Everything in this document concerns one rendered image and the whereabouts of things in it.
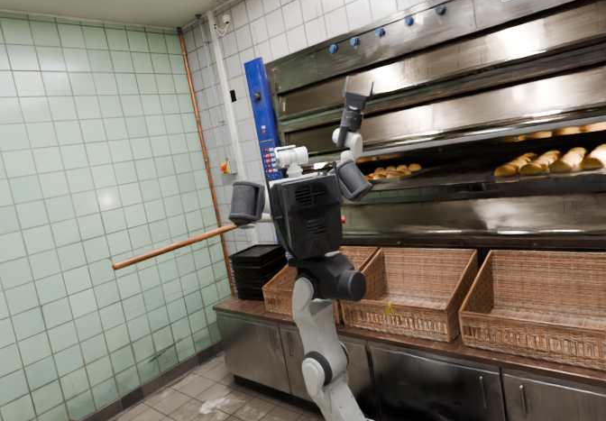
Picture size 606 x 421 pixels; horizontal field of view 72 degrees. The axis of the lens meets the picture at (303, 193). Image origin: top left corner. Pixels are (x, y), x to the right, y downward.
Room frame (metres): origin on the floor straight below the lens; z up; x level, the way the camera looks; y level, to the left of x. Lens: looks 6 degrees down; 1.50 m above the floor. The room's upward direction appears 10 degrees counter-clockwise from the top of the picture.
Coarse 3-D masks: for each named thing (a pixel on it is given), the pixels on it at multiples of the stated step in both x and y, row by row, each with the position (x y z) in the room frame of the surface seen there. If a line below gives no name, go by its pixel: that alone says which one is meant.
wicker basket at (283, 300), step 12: (348, 252) 2.55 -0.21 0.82; (360, 252) 2.50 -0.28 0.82; (372, 252) 2.38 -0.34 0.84; (288, 264) 2.62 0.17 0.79; (360, 264) 2.48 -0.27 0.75; (276, 276) 2.53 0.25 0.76; (288, 276) 2.60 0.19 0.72; (264, 288) 2.43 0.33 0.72; (276, 288) 2.36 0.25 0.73; (288, 288) 2.59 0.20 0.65; (264, 300) 2.44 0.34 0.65; (276, 300) 2.38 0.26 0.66; (288, 300) 2.53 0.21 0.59; (336, 300) 2.09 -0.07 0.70; (276, 312) 2.38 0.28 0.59; (288, 312) 2.32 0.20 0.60; (336, 312) 2.08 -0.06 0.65
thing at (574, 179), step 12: (504, 180) 1.99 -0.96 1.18; (516, 180) 1.93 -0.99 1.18; (528, 180) 1.89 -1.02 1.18; (540, 180) 1.86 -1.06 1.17; (552, 180) 1.83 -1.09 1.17; (564, 180) 1.80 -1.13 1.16; (576, 180) 1.77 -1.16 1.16; (588, 180) 1.74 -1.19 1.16; (600, 180) 1.71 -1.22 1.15; (372, 192) 2.44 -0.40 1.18; (384, 192) 2.39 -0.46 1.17; (396, 192) 2.34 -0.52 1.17; (408, 192) 2.29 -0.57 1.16; (420, 192) 2.24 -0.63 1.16; (432, 192) 2.20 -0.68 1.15; (444, 192) 2.16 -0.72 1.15; (456, 192) 2.11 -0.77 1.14
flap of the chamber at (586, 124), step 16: (528, 128) 1.74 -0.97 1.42; (544, 128) 1.70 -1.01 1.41; (560, 128) 1.67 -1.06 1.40; (576, 128) 1.68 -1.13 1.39; (592, 128) 1.69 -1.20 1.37; (416, 144) 2.08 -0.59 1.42; (432, 144) 2.02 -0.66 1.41; (448, 144) 1.98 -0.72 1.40; (464, 144) 1.99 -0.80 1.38; (480, 144) 2.01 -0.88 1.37; (320, 160) 2.49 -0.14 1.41; (336, 160) 2.42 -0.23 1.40; (368, 160) 2.47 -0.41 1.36
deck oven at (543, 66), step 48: (384, 96) 2.32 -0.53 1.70; (432, 96) 2.15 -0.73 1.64; (528, 144) 3.31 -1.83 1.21; (480, 192) 2.04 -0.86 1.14; (528, 192) 1.89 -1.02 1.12; (384, 240) 2.43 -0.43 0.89; (432, 240) 2.23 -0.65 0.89; (480, 240) 2.06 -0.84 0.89; (528, 240) 1.91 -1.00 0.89; (576, 240) 1.78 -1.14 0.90
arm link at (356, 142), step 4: (356, 136) 1.81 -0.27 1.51; (360, 136) 1.82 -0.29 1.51; (352, 140) 1.81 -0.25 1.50; (356, 140) 1.81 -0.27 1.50; (360, 140) 1.83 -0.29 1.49; (352, 144) 1.81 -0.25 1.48; (356, 144) 1.82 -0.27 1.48; (360, 144) 1.84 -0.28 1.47; (352, 148) 1.82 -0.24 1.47; (356, 148) 1.83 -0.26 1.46; (360, 148) 1.85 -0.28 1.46; (344, 152) 1.91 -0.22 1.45; (348, 152) 1.91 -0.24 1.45; (352, 152) 1.83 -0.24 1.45; (356, 152) 1.84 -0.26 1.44; (360, 152) 1.86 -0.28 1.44; (344, 156) 1.89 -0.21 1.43; (348, 156) 1.86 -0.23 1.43; (352, 156) 1.84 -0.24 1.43; (356, 156) 1.85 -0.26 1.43
